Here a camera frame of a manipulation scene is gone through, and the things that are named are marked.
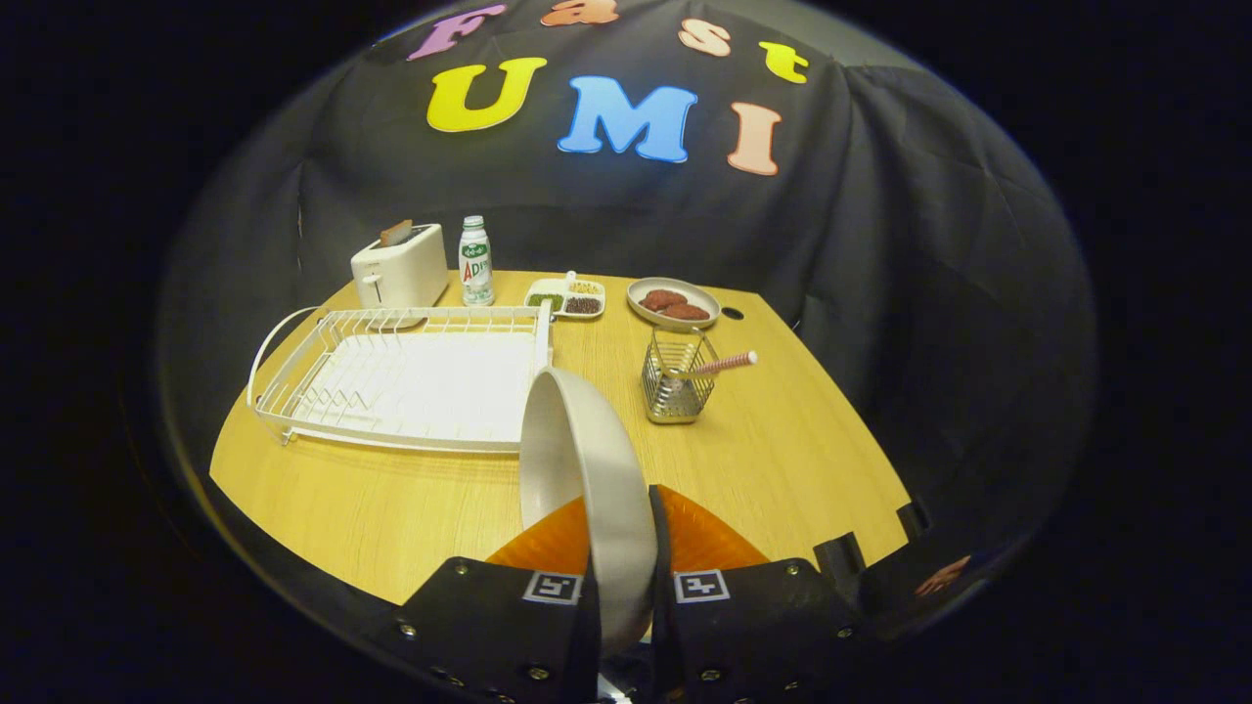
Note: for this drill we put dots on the white divided dish with beans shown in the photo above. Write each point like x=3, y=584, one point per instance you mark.
x=582, y=305

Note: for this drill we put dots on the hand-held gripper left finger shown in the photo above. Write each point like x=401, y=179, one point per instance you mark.
x=509, y=626

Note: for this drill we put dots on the white bottle green label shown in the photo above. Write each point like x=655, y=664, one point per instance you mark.
x=476, y=264

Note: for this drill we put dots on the black backdrop cloth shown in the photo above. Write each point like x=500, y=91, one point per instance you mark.
x=880, y=244

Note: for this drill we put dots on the white round plate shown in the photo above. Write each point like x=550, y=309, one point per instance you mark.
x=597, y=469

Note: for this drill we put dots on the white toaster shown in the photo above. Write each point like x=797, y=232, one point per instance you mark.
x=406, y=274

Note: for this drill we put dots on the brown meat patty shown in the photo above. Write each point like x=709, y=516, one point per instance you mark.
x=688, y=312
x=663, y=299

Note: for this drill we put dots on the white oval plate with patties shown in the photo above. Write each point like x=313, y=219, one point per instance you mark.
x=699, y=293

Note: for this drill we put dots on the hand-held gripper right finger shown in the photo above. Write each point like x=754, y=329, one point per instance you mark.
x=753, y=626

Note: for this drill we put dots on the brown bread slice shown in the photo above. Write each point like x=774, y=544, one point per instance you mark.
x=396, y=233

